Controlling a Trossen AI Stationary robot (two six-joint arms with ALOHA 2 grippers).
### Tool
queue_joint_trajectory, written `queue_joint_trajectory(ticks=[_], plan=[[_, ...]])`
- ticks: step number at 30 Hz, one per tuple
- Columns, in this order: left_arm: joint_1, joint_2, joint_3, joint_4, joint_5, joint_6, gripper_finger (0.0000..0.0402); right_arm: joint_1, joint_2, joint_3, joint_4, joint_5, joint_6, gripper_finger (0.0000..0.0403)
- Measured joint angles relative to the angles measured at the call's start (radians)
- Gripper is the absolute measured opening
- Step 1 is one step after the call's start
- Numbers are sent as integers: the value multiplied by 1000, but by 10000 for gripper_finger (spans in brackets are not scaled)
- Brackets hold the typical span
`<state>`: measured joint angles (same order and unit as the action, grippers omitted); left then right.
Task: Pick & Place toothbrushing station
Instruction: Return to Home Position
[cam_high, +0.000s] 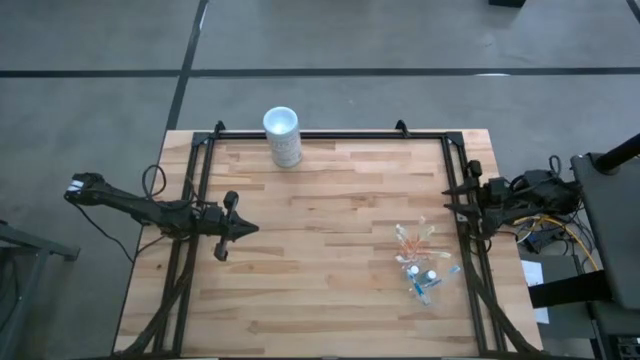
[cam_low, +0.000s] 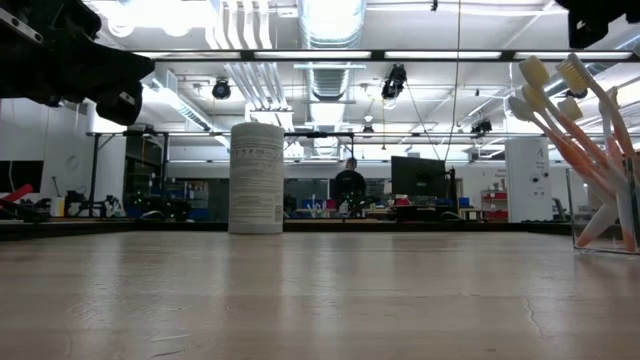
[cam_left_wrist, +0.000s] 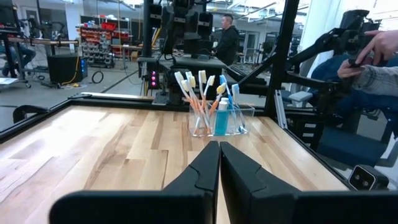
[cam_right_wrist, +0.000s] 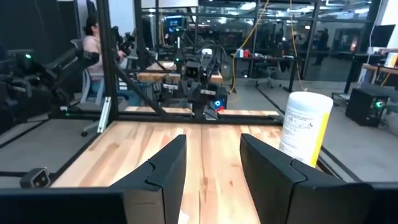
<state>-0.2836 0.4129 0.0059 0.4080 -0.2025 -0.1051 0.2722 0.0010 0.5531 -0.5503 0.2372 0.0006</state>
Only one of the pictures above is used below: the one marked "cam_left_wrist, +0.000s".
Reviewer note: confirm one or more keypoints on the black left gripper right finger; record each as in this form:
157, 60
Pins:
295, 208

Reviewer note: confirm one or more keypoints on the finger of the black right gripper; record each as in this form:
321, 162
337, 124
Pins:
192, 26
168, 31

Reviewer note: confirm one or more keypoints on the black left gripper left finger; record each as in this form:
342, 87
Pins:
155, 208

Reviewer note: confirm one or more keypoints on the person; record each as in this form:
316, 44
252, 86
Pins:
26, 54
373, 81
228, 40

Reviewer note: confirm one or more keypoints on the grey cart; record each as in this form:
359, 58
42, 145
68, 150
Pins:
199, 63

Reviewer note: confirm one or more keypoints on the black box red lights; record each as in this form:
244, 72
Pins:
154, 79

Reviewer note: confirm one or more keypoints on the shelving with red bins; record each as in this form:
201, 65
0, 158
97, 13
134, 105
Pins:
96, 46

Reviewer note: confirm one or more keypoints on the black pole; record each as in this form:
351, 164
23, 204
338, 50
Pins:
281, 56

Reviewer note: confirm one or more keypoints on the blue office chair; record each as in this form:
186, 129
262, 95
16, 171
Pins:
348, 146

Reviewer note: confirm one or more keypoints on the black computer tower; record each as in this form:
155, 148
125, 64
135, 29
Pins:
62, 68

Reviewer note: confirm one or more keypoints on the long wooden bench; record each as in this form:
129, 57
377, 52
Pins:
46, 41

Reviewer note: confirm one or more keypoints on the person's hand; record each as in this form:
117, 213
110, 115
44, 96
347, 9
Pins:
346, 70
382, 43

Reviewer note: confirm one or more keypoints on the black table-level camera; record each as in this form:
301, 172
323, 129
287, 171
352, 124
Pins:
367, 178

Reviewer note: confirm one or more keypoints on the black metal rig frame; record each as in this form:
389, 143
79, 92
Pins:
124, 104

